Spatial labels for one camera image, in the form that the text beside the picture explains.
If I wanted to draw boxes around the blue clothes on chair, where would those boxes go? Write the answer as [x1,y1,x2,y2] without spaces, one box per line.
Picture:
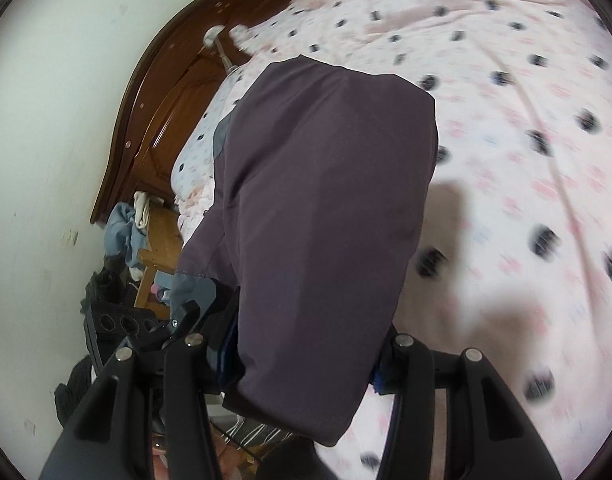
[103,191,163,283]

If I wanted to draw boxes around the grey garment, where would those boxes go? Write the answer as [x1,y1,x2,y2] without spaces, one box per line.
[170,56,438,446]

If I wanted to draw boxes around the pink cat print duvet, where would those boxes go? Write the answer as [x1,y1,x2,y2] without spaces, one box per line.
[172,0,612,479]

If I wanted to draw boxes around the wooden bedside chair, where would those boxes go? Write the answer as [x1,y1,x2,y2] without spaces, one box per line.
[135,205,182,321]

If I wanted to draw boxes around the white charger cable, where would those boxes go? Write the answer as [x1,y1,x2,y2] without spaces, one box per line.
[203,24,238,74]

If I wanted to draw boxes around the dark wooden headboard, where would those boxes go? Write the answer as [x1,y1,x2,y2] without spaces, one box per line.
[90,0,291,223]

